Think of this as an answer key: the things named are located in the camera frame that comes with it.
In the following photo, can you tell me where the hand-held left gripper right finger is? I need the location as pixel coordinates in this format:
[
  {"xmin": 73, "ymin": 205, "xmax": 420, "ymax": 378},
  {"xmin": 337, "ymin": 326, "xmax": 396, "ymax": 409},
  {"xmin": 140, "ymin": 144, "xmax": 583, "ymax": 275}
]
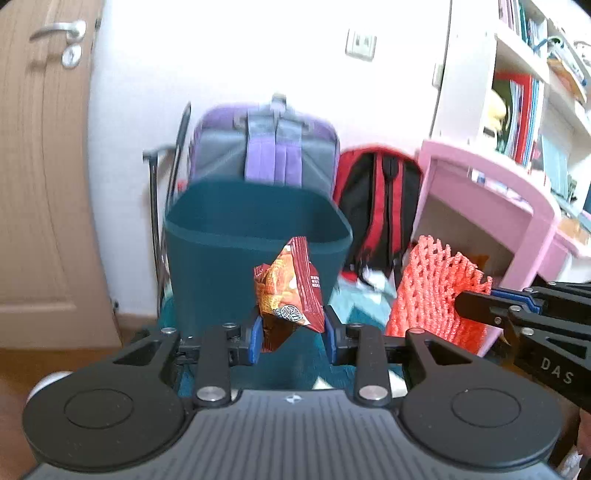
[{"xmin": 323, "ymin": 305, "xmax": 468, "ymax": 410}]

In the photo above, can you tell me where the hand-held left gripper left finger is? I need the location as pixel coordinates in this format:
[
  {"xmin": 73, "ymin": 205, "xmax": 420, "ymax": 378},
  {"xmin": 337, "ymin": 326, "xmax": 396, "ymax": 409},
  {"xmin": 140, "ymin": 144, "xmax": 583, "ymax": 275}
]
[{"xmin": 113, "ymin": 316, "xmax": 264, "ymax": 409}]

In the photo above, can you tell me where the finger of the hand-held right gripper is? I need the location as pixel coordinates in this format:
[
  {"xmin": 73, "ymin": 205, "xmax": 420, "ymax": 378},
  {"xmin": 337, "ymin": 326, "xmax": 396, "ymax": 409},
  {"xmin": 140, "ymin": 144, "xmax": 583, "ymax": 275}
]
[
  {"xmin": 455, "ymin": 290, "xmax": 591, "ymax": 344},
  {"xmin": 491, "ymin": 281, "xmax": 591, "ymax": 309}
]

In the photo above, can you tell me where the red foam net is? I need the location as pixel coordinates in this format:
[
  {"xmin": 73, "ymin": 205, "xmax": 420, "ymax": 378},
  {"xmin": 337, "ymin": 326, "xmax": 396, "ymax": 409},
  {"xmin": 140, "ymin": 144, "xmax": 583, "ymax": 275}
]
[{"xmin": 385, "ymin": 234, "xmax": 494, "ymax": 357}]

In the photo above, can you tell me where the teal plastic trash bin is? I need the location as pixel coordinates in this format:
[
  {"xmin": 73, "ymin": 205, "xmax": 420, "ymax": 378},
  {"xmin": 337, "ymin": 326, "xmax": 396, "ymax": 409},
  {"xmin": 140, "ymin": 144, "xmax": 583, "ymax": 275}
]
[{"xmin": 164, "ymin": 179, "xmax": 355, "ymax": 391}]

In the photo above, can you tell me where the red snack bag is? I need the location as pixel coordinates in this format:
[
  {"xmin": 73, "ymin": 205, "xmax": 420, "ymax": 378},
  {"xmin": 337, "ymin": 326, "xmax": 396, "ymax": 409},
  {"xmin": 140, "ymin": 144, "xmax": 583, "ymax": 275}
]
[{"xmin": 252, "ymin": 236, "xmax": 327, "ymax": 354}]

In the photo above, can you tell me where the teal cream zigzag quilt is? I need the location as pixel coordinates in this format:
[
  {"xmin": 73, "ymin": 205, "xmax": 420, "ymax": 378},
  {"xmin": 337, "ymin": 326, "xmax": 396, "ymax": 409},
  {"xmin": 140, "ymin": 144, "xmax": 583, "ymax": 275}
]
[{"xmin": 157, "ymin": 272, "xmax": 416, "ymax": 402}]

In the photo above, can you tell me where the pink desk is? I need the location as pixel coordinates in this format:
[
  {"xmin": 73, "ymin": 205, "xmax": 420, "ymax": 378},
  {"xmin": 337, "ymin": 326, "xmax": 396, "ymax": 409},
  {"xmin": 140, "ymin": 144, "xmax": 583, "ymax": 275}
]
[{"xmin": 410, "ymin": 140, "xmax": 591, "ymax": 358}]

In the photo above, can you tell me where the red black backpack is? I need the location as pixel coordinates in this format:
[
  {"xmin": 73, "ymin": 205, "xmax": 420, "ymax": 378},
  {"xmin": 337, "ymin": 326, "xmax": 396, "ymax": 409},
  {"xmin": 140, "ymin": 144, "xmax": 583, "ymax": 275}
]
[{"xmin": 332, "ymin": 147, "xmax": 424, "ymax": 288}]

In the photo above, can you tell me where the round pig print stool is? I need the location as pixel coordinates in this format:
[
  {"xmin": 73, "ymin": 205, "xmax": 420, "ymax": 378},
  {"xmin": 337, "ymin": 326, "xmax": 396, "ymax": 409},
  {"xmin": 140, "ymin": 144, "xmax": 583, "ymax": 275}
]
[{"xmin": 34, "ymin": 369, "xmax": 74, "ymax": 393}]

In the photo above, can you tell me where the yellow plush toy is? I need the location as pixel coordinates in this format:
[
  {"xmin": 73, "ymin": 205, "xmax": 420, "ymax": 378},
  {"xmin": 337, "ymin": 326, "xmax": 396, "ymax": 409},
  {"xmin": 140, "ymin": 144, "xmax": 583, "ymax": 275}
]
[{"xmin": 489, "ymin": 88, "xmax": 509, "ymax": 132}]

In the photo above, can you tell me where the black cane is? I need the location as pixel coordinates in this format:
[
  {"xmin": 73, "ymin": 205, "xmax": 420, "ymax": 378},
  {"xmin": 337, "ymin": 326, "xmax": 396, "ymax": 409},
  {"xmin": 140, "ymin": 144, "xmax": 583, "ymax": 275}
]
[{"xmin": 142, "ymin": 102, "xmax": 193, "ymax": 296}]

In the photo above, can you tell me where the purple grey backpack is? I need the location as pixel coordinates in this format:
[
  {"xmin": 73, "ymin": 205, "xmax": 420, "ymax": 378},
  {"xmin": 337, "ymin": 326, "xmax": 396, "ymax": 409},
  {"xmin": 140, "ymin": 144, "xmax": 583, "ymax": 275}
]
[{"xmin": 186, "ymin": 93, "xmax": 341, "ymax": 200}]

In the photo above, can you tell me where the white bookshelf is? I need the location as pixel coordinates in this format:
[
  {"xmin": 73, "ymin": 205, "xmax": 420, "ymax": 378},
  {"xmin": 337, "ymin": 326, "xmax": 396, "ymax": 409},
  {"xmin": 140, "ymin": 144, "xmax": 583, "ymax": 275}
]
[{"xmin": 430, "ymin": 0, "xmax": 591, "ymax": 217}]

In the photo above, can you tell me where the beige wooden door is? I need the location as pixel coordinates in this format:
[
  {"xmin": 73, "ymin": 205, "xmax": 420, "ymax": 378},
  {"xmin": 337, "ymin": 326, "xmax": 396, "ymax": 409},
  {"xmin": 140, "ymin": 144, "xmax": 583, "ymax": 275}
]
[{"xmin": 0, "ymin": 0, "xmax": 124, "ymax": 350}]

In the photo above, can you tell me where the row of thin books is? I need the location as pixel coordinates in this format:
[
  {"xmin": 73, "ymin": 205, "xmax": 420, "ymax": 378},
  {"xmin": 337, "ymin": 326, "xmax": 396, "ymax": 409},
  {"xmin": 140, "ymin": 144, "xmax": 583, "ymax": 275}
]
[{"xmin": 498, "ymin": 0, "xmax": 552, "ymax": 56}]

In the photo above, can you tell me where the silver door lock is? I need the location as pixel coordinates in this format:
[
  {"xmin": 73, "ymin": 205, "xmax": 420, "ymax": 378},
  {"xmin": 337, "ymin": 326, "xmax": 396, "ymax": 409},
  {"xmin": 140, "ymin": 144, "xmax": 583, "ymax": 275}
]
[{"xmin": 61, "ymin": 44, "xmax": 83, "ymax": 70}]

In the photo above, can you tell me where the white wall switch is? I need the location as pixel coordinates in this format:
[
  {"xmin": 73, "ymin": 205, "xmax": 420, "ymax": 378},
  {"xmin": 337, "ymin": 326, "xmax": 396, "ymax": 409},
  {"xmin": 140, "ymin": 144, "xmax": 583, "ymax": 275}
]
[{"xmin": 345, "ymin": 28, "xmax": 378, "ymax": 62}]

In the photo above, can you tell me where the silver door handle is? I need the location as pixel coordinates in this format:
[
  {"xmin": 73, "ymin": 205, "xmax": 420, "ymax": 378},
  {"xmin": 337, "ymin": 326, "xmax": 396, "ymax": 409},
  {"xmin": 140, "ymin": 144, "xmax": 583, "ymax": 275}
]
[{"xmin": 29, "ymin": 20, "xmax": 88, "ymax": 43}]

